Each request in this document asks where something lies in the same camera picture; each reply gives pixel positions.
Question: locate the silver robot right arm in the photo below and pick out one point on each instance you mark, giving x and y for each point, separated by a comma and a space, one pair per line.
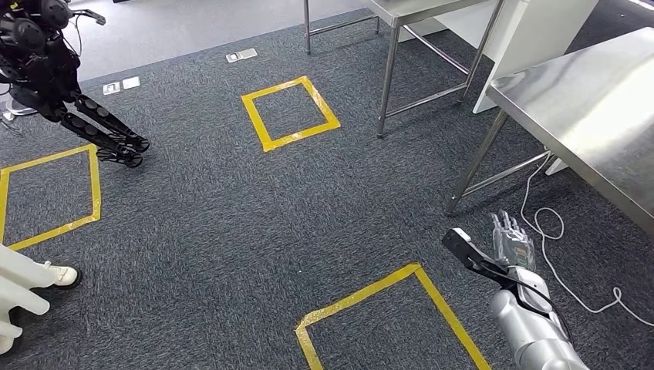
531, 327

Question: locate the stainless steel workbench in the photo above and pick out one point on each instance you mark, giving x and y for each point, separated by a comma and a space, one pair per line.
587, 102

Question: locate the silver floor socket plate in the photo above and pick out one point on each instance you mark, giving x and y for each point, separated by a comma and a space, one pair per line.
241, 55
131, 83
111, 88

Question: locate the stainless steel table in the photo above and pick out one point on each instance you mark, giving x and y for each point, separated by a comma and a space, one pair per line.
408, 6

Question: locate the black humanoid robot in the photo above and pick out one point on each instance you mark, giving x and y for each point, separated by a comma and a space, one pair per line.
46, 61

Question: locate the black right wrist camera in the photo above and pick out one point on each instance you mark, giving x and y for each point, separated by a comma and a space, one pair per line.
465, 247

